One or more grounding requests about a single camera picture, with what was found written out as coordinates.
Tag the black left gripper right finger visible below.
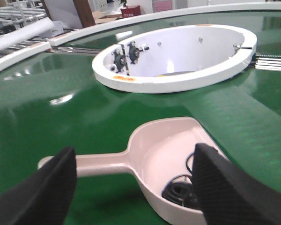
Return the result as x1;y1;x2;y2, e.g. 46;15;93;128
192;143;281;225

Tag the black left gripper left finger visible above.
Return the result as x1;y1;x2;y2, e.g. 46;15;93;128
0;147;77;225

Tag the black cable bundle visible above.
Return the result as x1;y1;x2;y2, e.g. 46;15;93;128
161;146;220;209

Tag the pink plastic dustpan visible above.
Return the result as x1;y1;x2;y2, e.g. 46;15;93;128
37;116;230;225

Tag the grey roller conveyor rack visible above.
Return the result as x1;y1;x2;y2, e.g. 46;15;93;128
0;0;47;36

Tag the right steel roller set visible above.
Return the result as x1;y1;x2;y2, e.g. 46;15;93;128
249;54;281;71

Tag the steel roller set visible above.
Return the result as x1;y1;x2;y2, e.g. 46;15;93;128
49;46;102;55
249;54;281;71

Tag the rear steel roller set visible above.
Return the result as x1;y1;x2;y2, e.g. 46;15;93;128
49;46;102;55

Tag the white roll tube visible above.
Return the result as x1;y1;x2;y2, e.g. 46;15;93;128
0;17;54;50

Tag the cardboard box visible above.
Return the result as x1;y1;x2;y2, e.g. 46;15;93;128
92;11;122;24

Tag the red box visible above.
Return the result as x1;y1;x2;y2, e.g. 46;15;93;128
121;5;141;18

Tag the white outer guard rail left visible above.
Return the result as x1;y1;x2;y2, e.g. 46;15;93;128
0;42;51;71

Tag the white guard rail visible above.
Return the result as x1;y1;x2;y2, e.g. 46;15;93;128
0;42;51;71
48;1;281;46

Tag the white inner conveyor ring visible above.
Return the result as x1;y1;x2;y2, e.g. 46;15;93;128
91;24;258;94

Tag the white outer guard rail right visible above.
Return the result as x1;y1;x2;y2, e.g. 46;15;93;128
48;1;281;46

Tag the left black bearing mount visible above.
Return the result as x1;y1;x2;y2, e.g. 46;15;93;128
113;49;126;73

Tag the black bearing mount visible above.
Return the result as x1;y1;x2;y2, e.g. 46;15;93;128
113;49;126;73
128;41;149;64

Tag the right black bearing mount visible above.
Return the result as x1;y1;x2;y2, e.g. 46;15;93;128
128;41;149;64

